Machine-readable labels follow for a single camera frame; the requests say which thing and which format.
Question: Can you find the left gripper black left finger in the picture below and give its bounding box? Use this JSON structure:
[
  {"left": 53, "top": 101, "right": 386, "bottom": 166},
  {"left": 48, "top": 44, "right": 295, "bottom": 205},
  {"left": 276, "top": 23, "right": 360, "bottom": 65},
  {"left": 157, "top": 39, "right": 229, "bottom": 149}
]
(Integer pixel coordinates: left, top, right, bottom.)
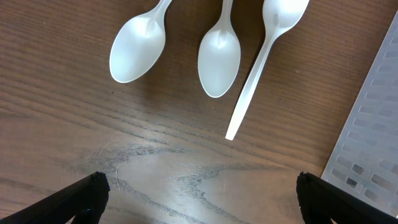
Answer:
[{"left": 1, "top": 172, "right": 110, "bottom": 224}]

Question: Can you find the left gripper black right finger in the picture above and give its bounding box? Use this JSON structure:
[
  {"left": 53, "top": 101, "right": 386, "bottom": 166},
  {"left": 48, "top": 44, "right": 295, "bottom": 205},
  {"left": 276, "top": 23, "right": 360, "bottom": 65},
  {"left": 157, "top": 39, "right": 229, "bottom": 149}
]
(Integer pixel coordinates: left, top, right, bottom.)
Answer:
[{"left": 296, "top": 172, "right": 397, "bottom": 224}]

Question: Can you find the white plastic spoon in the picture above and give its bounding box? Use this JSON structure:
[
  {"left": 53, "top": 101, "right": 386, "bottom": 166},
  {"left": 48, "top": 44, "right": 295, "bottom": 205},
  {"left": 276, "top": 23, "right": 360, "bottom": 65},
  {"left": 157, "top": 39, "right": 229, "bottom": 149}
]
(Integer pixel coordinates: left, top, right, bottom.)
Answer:
[
  {"left": 198, "top": 0, "right": 241, "bottom": 98},
  {"left": 109, "top": 0, "right": 172, "bottom": 83},
  {"left": 225, "top": 0, "right": 309, "bottom": 141}
]

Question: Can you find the clear plastic basket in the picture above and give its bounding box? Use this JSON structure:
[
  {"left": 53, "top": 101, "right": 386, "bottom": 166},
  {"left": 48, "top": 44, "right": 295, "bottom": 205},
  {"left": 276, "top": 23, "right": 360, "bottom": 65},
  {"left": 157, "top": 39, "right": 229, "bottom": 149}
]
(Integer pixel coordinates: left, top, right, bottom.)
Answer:
[{"left": 322, "top": 19, "right": 397, "bottom": 218}]

